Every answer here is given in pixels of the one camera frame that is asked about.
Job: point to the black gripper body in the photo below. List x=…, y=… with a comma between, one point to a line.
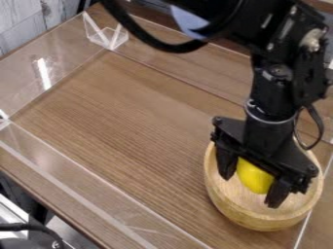
x=268, y=143

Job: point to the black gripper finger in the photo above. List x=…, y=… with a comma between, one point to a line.
x=277, y=193
x=226, y=156

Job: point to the yellow lemon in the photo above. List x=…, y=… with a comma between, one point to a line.
x=253, y=177

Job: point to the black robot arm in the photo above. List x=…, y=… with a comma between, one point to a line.
x=284, y=32

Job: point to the light wooden bowl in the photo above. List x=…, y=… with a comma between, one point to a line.
x=244, y=207

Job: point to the clear acrylic enclosure walls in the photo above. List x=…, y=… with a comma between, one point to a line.
x=105, y=138

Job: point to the clear acrylic corner bracket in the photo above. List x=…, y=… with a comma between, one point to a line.
x=107, y=37

